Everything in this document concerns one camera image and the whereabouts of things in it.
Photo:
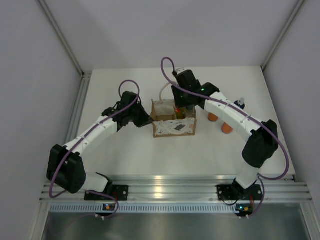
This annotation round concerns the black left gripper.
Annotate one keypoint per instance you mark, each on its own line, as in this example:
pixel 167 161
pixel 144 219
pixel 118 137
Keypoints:
pixel 145 118

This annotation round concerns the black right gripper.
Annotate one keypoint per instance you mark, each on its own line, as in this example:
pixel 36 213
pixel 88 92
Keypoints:
pixel 178 103

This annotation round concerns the jute canvas tote bag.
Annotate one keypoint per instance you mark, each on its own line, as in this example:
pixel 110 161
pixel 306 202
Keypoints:
pixel 164 122

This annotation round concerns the yellow bottle red cap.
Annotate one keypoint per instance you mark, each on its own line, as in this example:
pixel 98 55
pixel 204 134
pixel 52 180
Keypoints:
pixel 179 113

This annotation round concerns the dark blue pump bottle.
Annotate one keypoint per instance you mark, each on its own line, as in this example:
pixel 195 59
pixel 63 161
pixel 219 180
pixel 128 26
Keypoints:
pixel 240 103

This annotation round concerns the clear bottle grey cap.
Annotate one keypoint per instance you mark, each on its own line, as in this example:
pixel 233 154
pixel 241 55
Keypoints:
pixel 190 111

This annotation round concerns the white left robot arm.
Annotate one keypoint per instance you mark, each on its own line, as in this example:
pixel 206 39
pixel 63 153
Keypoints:
pixel 66 166

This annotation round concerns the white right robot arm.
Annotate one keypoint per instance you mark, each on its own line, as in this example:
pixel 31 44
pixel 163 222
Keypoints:
pixel 260 137

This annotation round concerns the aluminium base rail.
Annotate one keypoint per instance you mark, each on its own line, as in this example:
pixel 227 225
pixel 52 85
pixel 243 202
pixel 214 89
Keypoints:
pixel 203 189

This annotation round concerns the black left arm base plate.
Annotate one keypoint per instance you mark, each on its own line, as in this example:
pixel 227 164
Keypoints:
pixel 118 192

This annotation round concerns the left aluminium corner post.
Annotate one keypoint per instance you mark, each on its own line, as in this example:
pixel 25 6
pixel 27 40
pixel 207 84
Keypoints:
pixel 60 35

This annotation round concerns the aluminium corner post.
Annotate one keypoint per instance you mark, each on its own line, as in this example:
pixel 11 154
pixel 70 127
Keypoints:
pixel 60 35
pixel 289 21

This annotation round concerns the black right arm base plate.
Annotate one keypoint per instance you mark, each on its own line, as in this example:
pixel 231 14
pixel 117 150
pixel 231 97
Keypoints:
pixel 231 192

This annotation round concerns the white slotted cable duct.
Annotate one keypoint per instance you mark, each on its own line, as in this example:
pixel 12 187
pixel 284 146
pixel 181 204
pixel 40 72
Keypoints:
pixel 142 208

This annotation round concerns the right aluminium corner post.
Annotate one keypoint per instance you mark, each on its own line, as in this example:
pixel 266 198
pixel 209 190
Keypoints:
pixel 289 21

